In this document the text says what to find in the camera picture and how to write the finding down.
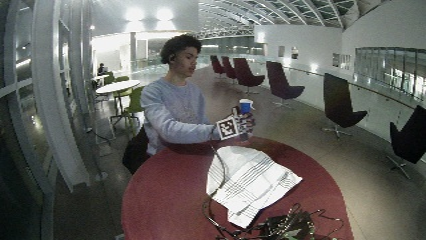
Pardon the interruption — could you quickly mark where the blue bottle with white cap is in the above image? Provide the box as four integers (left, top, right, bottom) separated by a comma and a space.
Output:
238, 98, 256, 141

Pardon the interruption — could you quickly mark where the white marker cube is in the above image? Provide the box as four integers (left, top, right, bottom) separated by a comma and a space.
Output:
214, 115, 241, 141

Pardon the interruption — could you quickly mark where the dark maroon lounge chair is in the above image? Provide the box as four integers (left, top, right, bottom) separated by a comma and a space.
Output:
232, 57, 266, 96
385, 105, 426, 180
220, 55, 240, 84
209, 54, 228, 79
321, 72, 369, 139
265, 60, 306, 109

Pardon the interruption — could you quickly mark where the the person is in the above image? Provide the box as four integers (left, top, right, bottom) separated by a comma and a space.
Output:
140, 33, 257, 157

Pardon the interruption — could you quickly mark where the white striped cloth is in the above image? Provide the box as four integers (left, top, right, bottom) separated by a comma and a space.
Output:
205, 145, 303, 229

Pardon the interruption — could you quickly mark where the metal handrail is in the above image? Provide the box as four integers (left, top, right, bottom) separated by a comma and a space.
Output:
283, 65, 418, 111

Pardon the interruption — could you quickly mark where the green chair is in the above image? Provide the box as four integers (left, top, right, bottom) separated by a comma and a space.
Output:
110, 75, 133, 107
109, 85, 146, 132

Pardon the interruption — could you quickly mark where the black chair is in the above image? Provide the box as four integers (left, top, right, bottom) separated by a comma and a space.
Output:
121, 125, 152, 176

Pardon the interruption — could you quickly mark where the white round table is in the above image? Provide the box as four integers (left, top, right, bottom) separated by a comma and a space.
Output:
94, 79, 142, 116

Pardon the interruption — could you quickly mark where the pile of black electronics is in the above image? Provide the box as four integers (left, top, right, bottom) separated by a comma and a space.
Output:
216, 203, 345, 240

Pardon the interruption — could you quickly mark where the white structural column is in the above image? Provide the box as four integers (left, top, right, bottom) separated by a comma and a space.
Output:
31, 0, 92, 194

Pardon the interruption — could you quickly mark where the black cable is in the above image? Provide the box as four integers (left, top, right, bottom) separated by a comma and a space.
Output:
201, 139, 244, 238

